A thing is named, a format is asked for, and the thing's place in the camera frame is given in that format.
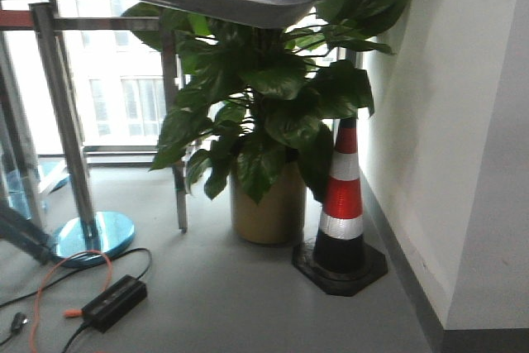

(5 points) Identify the orange cable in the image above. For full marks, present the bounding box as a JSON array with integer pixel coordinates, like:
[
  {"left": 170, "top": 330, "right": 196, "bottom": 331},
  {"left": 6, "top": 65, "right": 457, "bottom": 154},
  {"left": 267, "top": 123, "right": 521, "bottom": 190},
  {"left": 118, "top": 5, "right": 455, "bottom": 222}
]
[{"left": 27, "top": 249, "right": 114, "bottom": 353}]

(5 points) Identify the red white traffic cone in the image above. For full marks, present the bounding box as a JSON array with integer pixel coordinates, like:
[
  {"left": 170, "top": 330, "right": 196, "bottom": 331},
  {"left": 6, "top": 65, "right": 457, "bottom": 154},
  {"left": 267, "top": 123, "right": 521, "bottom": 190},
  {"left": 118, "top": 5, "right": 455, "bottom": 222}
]
[{"left": 292, "top": 118, "right": 388, "bottom": 297}]

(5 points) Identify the green potted plant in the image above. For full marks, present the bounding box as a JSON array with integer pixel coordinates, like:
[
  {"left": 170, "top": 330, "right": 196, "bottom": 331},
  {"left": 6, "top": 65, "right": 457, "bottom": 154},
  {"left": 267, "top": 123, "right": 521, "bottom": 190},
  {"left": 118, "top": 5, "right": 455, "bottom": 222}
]
[{"left": 126, "top": 0, "right": 409, "bottom": 203}]

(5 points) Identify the chrome stanchion post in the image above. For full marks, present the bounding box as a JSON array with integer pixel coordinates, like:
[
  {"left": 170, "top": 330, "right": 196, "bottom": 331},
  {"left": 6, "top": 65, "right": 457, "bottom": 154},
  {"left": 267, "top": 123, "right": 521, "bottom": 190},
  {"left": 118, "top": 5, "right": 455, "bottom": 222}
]
[{"left": 30, "top": 2, "right": 135, "bottom": 268}]

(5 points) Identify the black power adapter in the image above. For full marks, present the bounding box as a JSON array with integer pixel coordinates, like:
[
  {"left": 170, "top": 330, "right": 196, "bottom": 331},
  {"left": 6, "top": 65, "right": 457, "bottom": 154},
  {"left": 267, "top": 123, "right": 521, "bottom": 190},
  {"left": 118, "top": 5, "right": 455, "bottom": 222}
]
[{"left": 81, "top": 274, "right": 147, "bottom": 333}]

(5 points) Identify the tan plant pot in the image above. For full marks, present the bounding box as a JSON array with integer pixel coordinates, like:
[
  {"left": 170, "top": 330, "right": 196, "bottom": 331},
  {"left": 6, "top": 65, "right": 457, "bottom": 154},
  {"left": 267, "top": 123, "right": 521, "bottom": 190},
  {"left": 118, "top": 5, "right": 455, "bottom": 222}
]
[{"left": 230, "top": 162, "right": 306, "bottom": 245}]

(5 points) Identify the steel table frame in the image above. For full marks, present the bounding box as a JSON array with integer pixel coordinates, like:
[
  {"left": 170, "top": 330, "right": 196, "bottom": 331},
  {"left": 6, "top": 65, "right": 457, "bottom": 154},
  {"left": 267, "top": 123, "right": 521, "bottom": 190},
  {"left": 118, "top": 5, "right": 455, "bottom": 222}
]
[{"left": 0, "top": 0, "right": 191, "bottom": 234}]

